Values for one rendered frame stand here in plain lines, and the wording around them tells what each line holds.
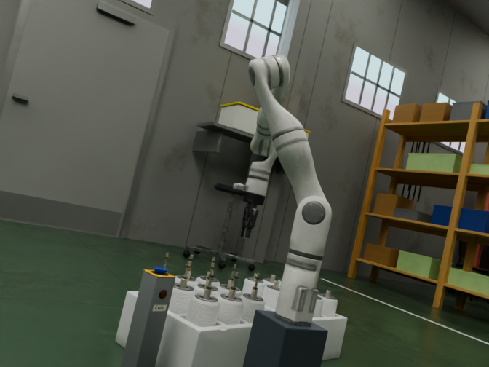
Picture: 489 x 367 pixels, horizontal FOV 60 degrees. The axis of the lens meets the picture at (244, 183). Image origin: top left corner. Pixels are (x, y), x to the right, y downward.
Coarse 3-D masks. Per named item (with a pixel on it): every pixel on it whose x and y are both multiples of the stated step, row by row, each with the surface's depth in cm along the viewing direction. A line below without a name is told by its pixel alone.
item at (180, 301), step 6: (174, 288) 139; (174, 294) 138; (180, 294) 138; (186, 294) 139; (192, 294) 140; (174, 300) 138; (180, 300) 138; (186, 300) 139; (174, 306) 138; (180, 306) 138; (186, 306) 139; (174, 312) 138; (180, 312) 138; (186, 312) 139
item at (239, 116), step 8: (224, 104) 425; (232, 104) 411; (240, 104) 403; (224, 112) 423; (232, 112) 409; (240, 112) 403; (248, 112) 408; (256, 112) 413; (224, 120) 420; (232, 120) 406; (240, 120) 404; (248, 120) 408; (256, 120) 413; (240, 128) 404; (248, 128) 409
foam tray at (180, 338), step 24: (168, 312) 135; (120, 336) 147; (168, 336) 132; (192, 336) 125; (216, 336) 130; (240, 336) 138; (168, 360) 130; (192, 360) 124; (216, 360) 131; (240, 360) 140
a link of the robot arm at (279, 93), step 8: (280, 56) 119; (280, 64) 117; (288, 64) 118; (280, 72) 118; (288, 72) 119; (280, 80) 119; (288, 80) 121; (280, 88) 124; (280, 96) 126; (280, 104) 129; (264, 120) 133; (264, 128) 135
